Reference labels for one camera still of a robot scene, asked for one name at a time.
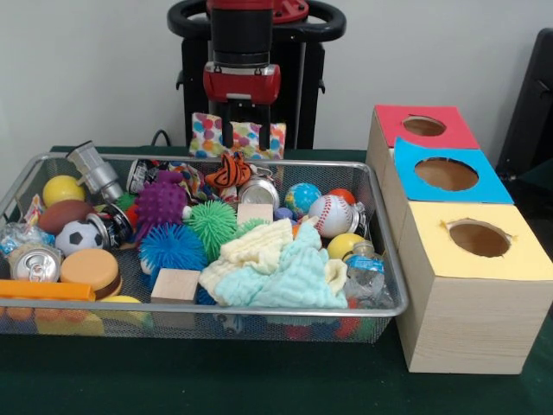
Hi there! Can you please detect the blue spiky ball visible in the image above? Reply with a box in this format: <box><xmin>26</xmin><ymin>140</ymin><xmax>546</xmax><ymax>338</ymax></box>
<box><xmin>138</xmin><ymin>222</ymin><xmax>208</xmax><ymax>278</ymax></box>

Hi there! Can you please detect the black upright panel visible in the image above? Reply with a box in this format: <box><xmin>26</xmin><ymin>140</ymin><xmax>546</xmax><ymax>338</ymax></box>
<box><xmin>495</xmin><ymin>28</ymin><xmax>553</xmax><ymax>182</ymax></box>

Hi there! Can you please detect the brown toy football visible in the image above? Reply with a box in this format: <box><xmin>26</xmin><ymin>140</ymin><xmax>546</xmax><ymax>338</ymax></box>
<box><xmin>38</xmin><ymin>199</ymin><xmax>96</xmax><ymax>235</ymax></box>

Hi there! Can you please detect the orange toy brick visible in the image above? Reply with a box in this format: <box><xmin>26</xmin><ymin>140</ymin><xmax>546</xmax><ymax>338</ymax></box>
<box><xmin>0</xmin><ymin>279</ymin><xmax>96</xmax><ymax>303</ymax></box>

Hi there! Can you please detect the polka dot paper napkin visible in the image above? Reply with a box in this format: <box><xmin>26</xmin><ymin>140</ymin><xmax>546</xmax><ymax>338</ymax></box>
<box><xmin>188</xmin><ymin>112</ymin><xmax>288</xmax><ymax>160</ymax></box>

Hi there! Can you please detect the purple knobbly toy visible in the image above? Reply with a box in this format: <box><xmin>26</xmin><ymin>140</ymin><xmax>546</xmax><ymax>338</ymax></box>
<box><xmin>134</xmin><ymin>170</ymin><xmax>189</xmax><ymax>241</ymax></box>

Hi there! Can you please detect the white baseball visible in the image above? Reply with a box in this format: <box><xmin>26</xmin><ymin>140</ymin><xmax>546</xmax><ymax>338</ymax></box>
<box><xmin>308</xmin><ymin>194</ymin><xmax>353</xmax><ymax>239</ymax></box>

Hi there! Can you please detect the dark green side-table cloth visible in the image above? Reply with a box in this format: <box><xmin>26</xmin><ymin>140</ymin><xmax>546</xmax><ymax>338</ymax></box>
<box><xmin>513</xmin><ymin>162</ymin><xmax>553</xmax><ymax>208</ymax></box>

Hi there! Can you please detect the orange foam disc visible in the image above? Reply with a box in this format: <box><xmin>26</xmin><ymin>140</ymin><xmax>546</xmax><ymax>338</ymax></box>
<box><xmin>60</xmin><ymin>248</ymin><xmax>123</xmax><ymax>300</ymax></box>

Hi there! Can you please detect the teal muslin cloth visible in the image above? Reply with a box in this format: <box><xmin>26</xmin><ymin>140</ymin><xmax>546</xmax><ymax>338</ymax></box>
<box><xmin>214</xmin><ymin>222</ymin><xmax>349</xmax><ymax>309</ymax></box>

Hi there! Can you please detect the dark green table cloth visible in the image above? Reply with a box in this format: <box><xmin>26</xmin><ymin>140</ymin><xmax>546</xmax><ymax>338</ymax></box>
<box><xmin>0</xmin><ymin>144</ymin><xmax>553</xmax><ymax>415</ymax></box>

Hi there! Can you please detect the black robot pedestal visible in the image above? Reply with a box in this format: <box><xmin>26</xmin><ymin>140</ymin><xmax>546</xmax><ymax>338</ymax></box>
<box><xmin>167</xmin><ymin>0</ymin><xmax>346</xmax><ymax>150</ymax></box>

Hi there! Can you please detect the wooden three-hole box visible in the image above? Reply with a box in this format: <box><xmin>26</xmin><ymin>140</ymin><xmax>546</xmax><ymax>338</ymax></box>
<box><xmin>365</xmin><ymin>105</ymin><xmax>553</xmax><ymax>375</ymax></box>

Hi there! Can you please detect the shallow mesh bin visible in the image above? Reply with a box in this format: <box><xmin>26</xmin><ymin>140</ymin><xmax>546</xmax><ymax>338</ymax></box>
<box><xmin>0</xmin><ymin>153</ymin><xmax>410</xmax><ymax>347</ymax></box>

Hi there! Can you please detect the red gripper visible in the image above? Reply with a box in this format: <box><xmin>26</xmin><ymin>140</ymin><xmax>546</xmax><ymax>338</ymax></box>
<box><xmin>202</xmin><ymin>61</ymin><xmax>282</xmax><ymax>151</ymax></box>

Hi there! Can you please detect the pale yellow muslin cloth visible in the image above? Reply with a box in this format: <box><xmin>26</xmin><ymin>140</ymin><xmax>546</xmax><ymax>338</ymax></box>
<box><xmin>198</xmin><ymin>217</ymin><xmax>349</xmax><ymax>303</ymax></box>

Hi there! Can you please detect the orange striped tiger plush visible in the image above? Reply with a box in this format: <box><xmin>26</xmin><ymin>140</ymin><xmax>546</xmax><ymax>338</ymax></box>
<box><xmin>204</xmin><ymin>151</ymin><xmax>253</xmax><ymax>192</ymax></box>

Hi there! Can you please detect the yellow ball with black band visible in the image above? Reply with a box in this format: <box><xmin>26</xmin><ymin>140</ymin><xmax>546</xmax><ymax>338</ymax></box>
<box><xmin>327</xmin><ymin>233</ymin><xmax>366</xmax><ymax>260</ymax></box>

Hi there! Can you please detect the green spiky ball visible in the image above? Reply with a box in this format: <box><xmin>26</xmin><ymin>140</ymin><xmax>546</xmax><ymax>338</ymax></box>
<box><xmin>185</xmin><ymin>201</ymin><xmax>238</xmax><ymax>263</ymax></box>
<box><xmin>235</xmin><ymin>218</ymin><xmax>269</xmax><ymax>234</ymax></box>

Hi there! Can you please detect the plain yellow ball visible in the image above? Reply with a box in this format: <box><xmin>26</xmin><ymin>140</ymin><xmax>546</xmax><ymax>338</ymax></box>
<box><xmin>41</xmin><ymin>175</ymin><xmax>86</xmax><ymax>208</ymax></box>

